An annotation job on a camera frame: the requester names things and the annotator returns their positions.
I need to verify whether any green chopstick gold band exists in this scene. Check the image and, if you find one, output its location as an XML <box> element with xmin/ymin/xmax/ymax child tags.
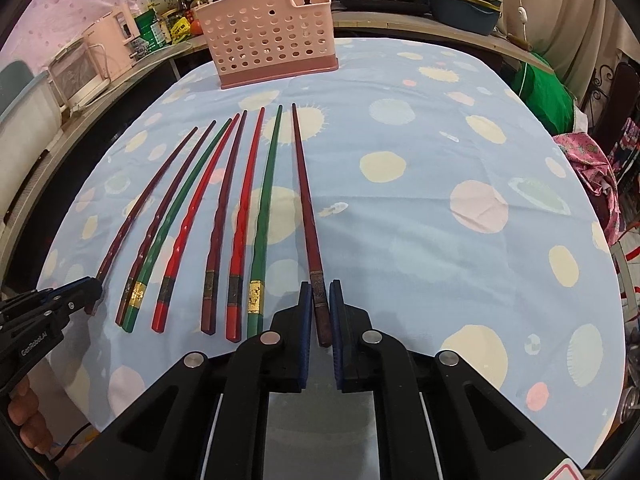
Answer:
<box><xmin>246</xmin><ymin>105</ymin><xmax>283</xmax><ymax>338</ymax></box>

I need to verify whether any bright red twisted chopstick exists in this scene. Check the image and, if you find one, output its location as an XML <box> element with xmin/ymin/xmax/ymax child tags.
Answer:
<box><xmin>150</xmin><ymin>114</ymin><xmax>241</xmax><ymax>334</ymax></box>

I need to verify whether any dark red twisted chopstick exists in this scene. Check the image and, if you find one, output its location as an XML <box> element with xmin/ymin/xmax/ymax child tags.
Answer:
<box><xmin>200</xmin><ymin>110</ymin><xmax>247</xmax><ymax>335</ymax></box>

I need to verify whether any left human hand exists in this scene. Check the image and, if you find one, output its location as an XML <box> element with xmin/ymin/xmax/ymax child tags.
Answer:
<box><xmin>8</xmin><ymin>376</ymin><xmax>53</xmax><ymax>454</ymax></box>

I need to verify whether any white dish drainer bin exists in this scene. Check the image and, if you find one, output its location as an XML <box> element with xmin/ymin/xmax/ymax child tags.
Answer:
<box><xmin>1</xmin><ymin>61</ymin><xmax>62</xmax><ymax>217</ymax></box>

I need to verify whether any blue planet pattern tablecloth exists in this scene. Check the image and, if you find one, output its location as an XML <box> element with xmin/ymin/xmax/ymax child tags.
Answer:
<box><xmin>38</xmin><ymin>38</ymin><xmax>625</xmax><ymax>479</ymax></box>

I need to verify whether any white glass kettle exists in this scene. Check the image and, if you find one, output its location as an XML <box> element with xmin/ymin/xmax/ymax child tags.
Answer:
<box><xmin>48</xmin><ymin>38</ymin><xmax>111</xmax><ymax>113</ymax></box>

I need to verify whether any pink electric kettle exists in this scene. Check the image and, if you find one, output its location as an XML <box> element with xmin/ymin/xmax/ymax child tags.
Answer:
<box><xmin>82</xmin><ymin>4</ymin><xmax>139</xmax><ymax>63</ymax></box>

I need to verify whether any green tin can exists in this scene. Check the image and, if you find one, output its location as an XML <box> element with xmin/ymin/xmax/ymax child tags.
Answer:
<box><xmin>134</xmin><ymin>8</ymin><xmax>167</xmax><ymax>52</ymax></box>

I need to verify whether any yellow snack packet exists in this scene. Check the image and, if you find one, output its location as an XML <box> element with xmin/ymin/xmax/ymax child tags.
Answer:
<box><xmin>169</xmin><ymin>16</ymin><xmax>191</xmax><ymax>44</ymax></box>

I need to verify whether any red tomato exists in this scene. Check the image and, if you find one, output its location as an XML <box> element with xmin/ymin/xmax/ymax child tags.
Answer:
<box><xmin>190</xmin><ymin>20</ymin><xmax>203</xmax><ymax>37</ymax></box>

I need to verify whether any pink floral cloth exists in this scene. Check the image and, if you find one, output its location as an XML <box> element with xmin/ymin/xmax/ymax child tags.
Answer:
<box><xmin>553</xmin><ymin>132</ymin><xmax>620</xmax><ymax>244</ymax></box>

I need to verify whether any green plastic bag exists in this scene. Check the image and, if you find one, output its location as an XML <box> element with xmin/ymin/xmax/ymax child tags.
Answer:
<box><xmin>510</xmin><ymin>63</ymin><xmax>575</xmax><ymax>136</ymax></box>

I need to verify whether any pink perforated utensil holder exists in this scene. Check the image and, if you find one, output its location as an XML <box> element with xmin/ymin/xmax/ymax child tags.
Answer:
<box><xmin>194</xmin><ymin>0</ymin><xmax>338</xmax><ymax>89</ymax></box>

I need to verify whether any blue bowl with greens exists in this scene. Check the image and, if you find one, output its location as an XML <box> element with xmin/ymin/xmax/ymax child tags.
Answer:
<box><xmin>428</xmin><ymin>0</ymin><xmax>502</xmax><ymax>36</ymax></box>

